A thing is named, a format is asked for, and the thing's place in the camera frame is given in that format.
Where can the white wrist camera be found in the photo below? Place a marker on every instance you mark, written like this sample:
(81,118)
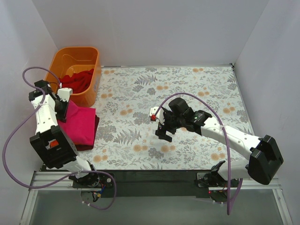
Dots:
(64,94)
(157,113)

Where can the red t shirt in bin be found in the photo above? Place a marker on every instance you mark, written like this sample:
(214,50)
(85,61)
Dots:
(78,82)

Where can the magenta t shirt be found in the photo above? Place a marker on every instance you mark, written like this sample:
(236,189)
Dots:
(79,125)

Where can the folded orange t shirt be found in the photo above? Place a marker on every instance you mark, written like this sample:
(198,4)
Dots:
(54,143)

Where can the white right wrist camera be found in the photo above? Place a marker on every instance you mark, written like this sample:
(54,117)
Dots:
(157,113)

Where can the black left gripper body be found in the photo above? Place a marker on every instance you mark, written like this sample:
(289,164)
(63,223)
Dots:
(62,113)

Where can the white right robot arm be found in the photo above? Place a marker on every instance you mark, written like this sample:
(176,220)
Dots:
(262,157)

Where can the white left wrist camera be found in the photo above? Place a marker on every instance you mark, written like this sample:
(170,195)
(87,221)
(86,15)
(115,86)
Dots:
(64,94)

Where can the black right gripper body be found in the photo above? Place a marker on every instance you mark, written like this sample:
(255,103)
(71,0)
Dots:
(166,124)

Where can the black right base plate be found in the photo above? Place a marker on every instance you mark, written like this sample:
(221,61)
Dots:
(206,179)

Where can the orange plastic bin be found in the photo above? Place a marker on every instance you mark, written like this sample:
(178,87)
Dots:
(73,60)

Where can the folded dark red t shirt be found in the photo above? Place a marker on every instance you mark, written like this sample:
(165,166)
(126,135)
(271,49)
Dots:
(86,147)

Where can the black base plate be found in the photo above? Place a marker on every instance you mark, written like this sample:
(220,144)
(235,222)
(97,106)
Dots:
(206,179)
(103,180)

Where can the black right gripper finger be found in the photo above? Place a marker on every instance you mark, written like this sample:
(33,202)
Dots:
(160,132)
(167,137)

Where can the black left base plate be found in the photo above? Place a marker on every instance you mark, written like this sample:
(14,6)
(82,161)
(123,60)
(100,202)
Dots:
(103,180)

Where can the floral patterned table mat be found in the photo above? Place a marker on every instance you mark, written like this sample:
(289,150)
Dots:
(125,137)

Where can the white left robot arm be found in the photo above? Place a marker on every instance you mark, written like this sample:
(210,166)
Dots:
(65,155)

